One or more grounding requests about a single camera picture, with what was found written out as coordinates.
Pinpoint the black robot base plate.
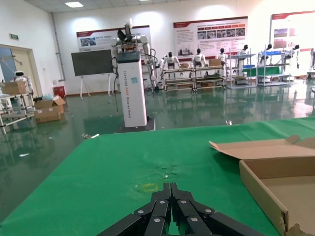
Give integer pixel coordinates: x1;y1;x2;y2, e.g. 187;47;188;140
114;115;157;134

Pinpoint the wall poster with photo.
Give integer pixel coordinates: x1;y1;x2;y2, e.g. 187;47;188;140
76;24;152;53

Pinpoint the blue double door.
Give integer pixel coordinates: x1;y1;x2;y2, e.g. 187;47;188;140
0;44;38;99

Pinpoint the closed cardboard carton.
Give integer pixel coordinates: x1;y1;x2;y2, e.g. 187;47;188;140
34;108;63;124

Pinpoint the wall poster with red pictures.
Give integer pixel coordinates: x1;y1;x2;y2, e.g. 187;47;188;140
269;10;315;53

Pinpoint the torn-edged open cardboard box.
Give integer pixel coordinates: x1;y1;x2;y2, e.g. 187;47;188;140
208;135;315;236

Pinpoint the white tube-frame table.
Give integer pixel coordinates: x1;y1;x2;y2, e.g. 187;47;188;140
0;91;35;128

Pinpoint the small white round-head robot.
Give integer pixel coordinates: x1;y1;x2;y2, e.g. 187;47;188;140
11;70;33;85

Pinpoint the wide red-header wall poster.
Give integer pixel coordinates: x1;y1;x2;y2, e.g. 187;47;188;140
173;16;249;58

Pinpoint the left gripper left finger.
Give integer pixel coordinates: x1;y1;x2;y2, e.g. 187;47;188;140
98;182;172;236

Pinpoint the white humanoid robot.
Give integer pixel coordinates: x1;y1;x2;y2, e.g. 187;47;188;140
237;44;251;67
217;48;228;66
260;43;274;65
191;48;210;69
287;44;301;70
158;51;182;90

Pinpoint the grey wall pipe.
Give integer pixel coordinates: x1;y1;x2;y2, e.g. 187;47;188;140
50;11;66;82

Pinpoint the green table cloth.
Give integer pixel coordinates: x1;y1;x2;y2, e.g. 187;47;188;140
0;117;315;236

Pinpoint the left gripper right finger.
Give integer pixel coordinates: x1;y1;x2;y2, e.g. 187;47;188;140
171;182;269;236

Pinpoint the dark screen on stand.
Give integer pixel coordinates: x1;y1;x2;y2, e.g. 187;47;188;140
70;49;113;97

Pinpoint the open cardboard carton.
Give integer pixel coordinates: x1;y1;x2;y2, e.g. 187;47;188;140
33;95;67;114

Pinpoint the metal workbench rack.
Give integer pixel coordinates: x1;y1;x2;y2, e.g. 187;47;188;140
255;44;291;87
163;65;195;92
226;47;258;89
192;62;227;89

